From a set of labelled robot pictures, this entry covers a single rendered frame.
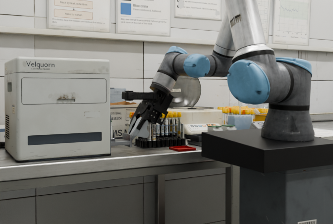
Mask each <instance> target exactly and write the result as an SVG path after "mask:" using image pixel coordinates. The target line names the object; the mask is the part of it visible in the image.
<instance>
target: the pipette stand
mask: <svg viewBox="0 0 333 224"><path fill-rule="evenodd" d="M251 123H252V115H228V125H229V124H230V125H235V128H236V130H242V129H249V128H250V125H251Z"/></svg>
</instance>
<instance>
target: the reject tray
mask: <svg viewBox="0 0 333 224"><path fill-rule="evenodd" d="M169 149H171V150H174V151H178V152H182V151H194V150H196V148H194V147H189V146H173V147H169Z"/></svg>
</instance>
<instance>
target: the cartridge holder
mask: <svg viewBox="0 0 333 224"><path fill-rule="evenodd" d="M187 143H188V144H193V145H198V146H202V134H193V135H190V140H187Z"/></svg>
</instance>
